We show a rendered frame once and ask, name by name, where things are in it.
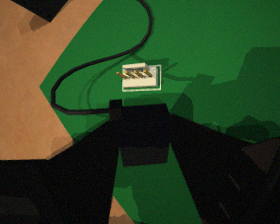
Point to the black cooling fan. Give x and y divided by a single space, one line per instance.
46 9

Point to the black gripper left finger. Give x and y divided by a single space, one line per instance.
73 187

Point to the black cable with plug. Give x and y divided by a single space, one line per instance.
143 131

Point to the green circuit board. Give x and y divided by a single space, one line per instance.
214 62

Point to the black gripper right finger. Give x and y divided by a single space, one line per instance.
229 179

